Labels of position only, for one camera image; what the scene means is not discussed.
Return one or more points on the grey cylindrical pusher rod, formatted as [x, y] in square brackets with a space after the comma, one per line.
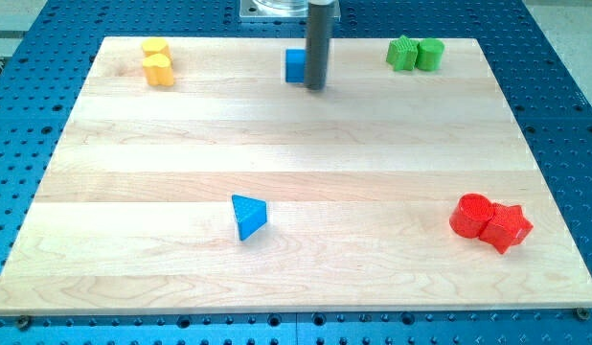
[319, 32]

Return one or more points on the blue triangle block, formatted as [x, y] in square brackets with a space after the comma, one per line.
[250, 215]

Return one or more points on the blue cube block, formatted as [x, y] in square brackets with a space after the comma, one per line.
[295, 65]

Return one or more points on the green star block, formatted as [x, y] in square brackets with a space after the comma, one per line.
[402, 53]

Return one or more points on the green cylinder block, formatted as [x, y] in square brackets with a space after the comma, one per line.
[430, 53]

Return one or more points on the yellow cylinder block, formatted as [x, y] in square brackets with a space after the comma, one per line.
[156, 45]

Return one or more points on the yellow heart block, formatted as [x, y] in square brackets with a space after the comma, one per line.
[158, 70]

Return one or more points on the light wooden board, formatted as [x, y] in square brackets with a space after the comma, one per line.
[134, 213]

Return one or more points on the red cylinder block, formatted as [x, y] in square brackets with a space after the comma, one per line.
[471, 215]

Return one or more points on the red star block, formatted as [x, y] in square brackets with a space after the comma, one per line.
[507, 227]

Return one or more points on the clear acrylic robot mount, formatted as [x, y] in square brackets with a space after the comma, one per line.
[273, 10]

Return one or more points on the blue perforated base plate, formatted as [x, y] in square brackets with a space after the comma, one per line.
[528, 50]

